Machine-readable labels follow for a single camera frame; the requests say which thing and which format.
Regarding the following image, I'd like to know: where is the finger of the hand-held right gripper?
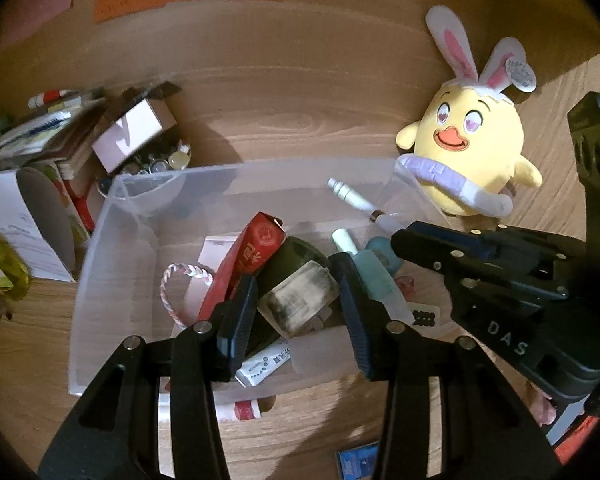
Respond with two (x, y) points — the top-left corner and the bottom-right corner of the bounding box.
(390, 229), (464, 277)
(414, 221), (497, 262)

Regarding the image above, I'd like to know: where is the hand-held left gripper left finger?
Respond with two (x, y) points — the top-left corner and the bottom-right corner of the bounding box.
(37, 274), (260, 480)

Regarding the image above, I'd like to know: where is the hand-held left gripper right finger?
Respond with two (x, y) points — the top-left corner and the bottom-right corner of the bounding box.
(328, 252), (563, 480)

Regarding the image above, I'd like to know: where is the blue tape roll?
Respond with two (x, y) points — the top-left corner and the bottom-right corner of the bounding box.
(364, 236), (402, 277)

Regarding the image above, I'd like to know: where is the red packet with gold print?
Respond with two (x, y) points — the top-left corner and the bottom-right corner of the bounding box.
(195, 211), (287, 326)

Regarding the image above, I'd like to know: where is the pink white braided bracelet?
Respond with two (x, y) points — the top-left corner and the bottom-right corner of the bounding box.
(159, 261), (216, 331)

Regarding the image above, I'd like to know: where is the white pen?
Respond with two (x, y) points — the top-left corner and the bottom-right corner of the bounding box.
(326, 176), (413, 228)

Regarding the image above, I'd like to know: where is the clear plastic bin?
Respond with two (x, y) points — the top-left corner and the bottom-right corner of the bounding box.
(67, 156), (462, 413)

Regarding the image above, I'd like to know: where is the person's right hand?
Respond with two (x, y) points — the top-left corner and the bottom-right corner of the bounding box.
(529, 384), (557, 427)

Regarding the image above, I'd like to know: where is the light blue tube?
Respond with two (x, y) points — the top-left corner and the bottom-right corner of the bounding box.
(355, 252), (417, 322)

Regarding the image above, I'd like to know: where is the white sachet with green dots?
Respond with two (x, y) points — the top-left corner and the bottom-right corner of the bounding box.
(234, 337), (293, 388)

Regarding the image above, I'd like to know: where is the white tile with black dots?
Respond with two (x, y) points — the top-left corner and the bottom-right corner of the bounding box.
(405, 302), (441, 331)

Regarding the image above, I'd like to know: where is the mint green stick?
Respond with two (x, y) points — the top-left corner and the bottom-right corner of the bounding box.
(331, 229), (362, 257)

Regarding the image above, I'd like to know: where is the red and white roll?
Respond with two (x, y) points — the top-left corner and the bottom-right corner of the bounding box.
(234, 396), (277, 423)

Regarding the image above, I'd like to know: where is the yellow chick plush toy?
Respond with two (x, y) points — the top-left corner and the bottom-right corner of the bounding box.
(395, 5), (544, 219)

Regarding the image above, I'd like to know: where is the blue card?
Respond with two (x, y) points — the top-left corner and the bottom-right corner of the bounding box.
(335, 444), (381, 480)

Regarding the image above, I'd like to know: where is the clear bowl of buttons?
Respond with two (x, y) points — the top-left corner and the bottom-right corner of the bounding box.
(97, 142), (192, 217)

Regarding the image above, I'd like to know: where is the red and white carton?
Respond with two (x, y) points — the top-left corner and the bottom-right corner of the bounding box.
(55, 159), (102, 242)

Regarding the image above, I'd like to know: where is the small cardboard box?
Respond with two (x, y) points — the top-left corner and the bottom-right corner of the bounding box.
(91, 96), (180, 175)

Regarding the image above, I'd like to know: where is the white paper box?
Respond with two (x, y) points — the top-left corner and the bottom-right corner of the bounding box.
(0, 167), (77, 282)

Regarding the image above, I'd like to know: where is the yellow-green plastic wrapper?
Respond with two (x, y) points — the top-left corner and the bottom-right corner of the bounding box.
(0, 209), (32, 302)

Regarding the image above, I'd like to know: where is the stack of booklets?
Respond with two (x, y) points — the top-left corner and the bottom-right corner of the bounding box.
(0, 105), (106, 171)

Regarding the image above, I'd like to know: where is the red and white tube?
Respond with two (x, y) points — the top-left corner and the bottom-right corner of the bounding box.
(28, 88), (82, 109)

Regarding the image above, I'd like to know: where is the pink sticky note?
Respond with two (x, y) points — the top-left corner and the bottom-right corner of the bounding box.
(0, 0), (78, 51)

